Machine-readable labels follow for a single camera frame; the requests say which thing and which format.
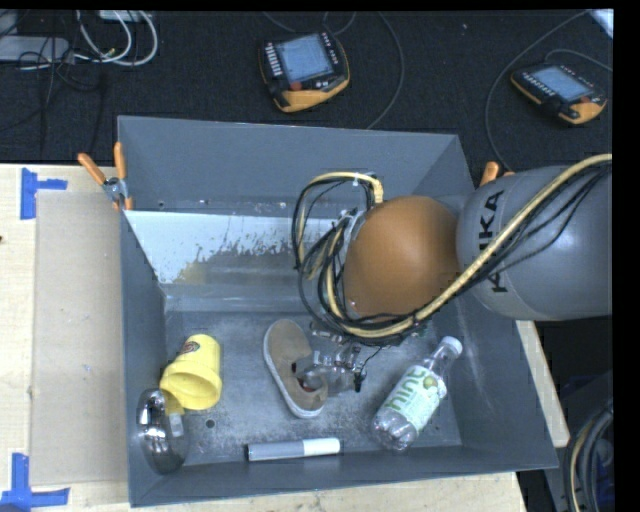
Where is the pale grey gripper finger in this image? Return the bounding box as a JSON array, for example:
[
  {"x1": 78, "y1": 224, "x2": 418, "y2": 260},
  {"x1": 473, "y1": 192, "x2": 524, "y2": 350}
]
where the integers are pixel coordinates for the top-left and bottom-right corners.
[
  {"x1": 298, "y1": 364, "x2": 330, "y2": 394},
  {"x1": 328, "y1": 365, "x2": 357, "y2": 396}
]

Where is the tan shoe with white sole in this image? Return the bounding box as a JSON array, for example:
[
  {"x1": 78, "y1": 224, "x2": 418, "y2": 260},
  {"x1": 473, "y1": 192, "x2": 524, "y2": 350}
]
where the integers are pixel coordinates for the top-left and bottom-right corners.
[{"x1": 262, "y1": 318, "x2": 330, "y2": 420}]

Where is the clear plastic bottle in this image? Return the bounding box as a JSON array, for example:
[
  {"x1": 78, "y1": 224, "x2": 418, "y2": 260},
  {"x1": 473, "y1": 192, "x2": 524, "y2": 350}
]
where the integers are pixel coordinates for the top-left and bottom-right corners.
[{"x1": 370, "y1": 335, "x2": 464, "y2": 452}]

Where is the grey and white marker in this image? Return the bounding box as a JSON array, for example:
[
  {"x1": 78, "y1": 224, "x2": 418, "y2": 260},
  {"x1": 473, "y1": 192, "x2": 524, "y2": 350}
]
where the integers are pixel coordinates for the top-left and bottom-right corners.
[{"x1": 244, "y1": 437, "x2": 343, "y2": 462}]

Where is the yellow plastic cup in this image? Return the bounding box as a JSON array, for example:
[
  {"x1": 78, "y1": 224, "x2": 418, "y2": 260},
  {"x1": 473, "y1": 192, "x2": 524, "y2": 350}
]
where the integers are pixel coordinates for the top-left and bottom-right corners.
[{"x1": 158, "y1": 333, "x2": 224, "y2": 416}]

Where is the shiny silver metal cup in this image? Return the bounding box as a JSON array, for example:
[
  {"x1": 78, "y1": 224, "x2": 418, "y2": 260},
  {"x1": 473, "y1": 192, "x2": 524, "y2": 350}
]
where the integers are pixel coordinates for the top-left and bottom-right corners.
[{"x1": 135, "y1": 388, "x2": 190, "y2": 475}]

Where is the grey metal bin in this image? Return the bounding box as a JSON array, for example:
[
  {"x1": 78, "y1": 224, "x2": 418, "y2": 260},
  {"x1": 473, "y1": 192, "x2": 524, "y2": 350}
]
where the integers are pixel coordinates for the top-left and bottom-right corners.
[{"x1": 115, "y1": 115, "x2": 560, "y2": 507}]

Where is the brown cardboard board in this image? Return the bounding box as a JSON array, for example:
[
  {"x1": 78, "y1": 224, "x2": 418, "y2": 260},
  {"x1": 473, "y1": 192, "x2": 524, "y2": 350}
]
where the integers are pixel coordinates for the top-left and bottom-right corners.
[{"x1": 28, "y1": 189, "x2": 129, "y2": 487}]

